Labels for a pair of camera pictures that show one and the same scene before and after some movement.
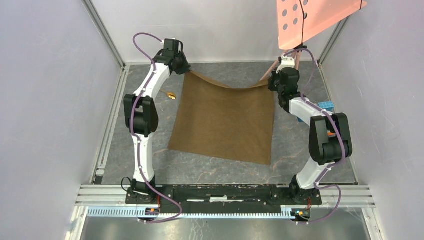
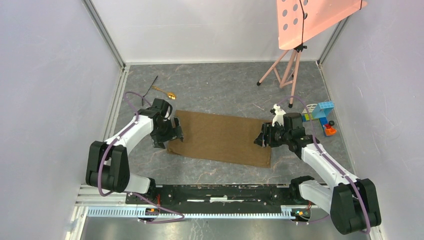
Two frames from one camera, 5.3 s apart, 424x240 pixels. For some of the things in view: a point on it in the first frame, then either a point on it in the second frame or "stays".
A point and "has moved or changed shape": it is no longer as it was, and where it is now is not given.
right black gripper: [275, 75] -> [267, 129]
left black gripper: [186, 67] -> [158, 140]
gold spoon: [170, 95] stays
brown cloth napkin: [213, 120] has moved or changed shape
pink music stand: [299, 21] stays
